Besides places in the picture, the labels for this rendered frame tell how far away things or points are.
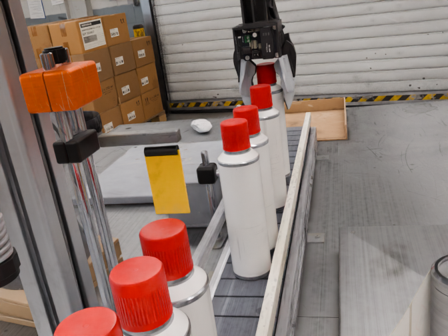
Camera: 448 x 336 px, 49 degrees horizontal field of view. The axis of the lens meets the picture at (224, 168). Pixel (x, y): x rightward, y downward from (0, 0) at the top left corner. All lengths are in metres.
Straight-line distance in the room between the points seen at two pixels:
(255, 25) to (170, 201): 0.44
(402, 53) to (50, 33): 2.96
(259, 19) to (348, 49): 4.00
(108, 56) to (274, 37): 3.65
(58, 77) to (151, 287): 0.17
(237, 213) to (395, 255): 0.22
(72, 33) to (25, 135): 3.73
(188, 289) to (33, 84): 0.18
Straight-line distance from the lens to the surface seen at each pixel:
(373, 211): 0.92
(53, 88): 0.38
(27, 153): 0.43
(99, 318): 0.27
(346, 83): 4.87
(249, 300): 0.62
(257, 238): 0.62
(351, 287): 0.63
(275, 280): 0.58
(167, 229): 0.35
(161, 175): 0.40
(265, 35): 0.79
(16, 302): 0.76
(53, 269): 0.47
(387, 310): 0.60
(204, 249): 0.57
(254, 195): 0.60
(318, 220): 0.90
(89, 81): 0.40
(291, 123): 1.48
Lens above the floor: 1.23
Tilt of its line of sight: 20 degrees down
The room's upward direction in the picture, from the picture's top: 8 degrees counter-clockwise
